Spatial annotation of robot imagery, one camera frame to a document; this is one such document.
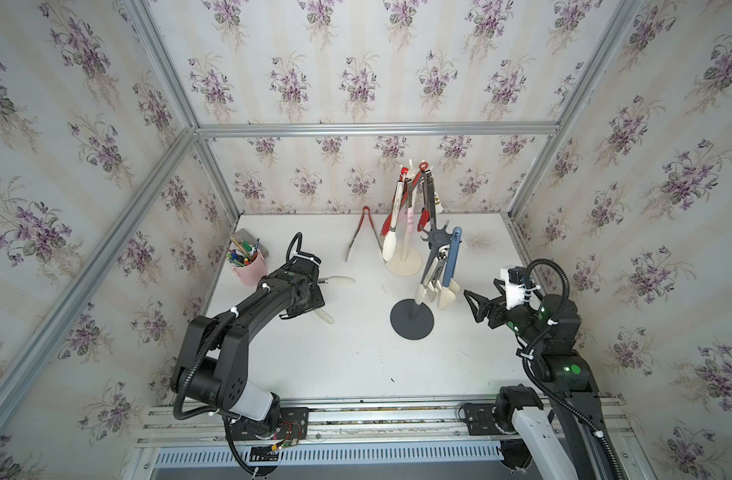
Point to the dark grey utensil rack stand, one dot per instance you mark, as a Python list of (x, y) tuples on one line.
[(413, 319)]

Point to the steel tongs white ring large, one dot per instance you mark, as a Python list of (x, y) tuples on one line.
[(390, 239)]

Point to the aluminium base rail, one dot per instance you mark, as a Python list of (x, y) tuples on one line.
[(339, 432)]

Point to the steel tongs cream silicone tips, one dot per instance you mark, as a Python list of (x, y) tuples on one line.
[(426, 291)]

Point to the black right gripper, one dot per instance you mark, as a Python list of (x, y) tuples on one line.
[(487, 308)]

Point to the pink pen holder bucket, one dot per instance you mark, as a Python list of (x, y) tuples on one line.
[(252, 273)]

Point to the red silicone tip tongs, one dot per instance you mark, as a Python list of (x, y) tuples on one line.
[(417, 186)]

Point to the black silicone tip tongs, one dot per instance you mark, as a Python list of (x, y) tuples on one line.
[(429, 215)]

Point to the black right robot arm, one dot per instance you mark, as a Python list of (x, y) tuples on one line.
[(556, 419)]

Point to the small white steel tongs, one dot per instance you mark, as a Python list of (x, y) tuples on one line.
[(438, 206)]

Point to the cream utensil rack stand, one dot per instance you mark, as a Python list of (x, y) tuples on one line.
[(407, 260)]

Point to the pink cat paw tongs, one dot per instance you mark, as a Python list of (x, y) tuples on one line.
[(409, 214)]

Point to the coloured pens in bucket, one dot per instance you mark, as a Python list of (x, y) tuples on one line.
[(242, 253)]

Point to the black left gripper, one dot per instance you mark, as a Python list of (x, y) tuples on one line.
[(317, 300)]

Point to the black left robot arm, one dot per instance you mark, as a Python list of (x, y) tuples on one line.
[(211, 372)]

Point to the steel tongs white tips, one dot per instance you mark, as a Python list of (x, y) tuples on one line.
[(337, 281)]

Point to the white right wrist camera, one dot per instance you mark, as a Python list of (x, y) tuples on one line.
[(518, 286)]

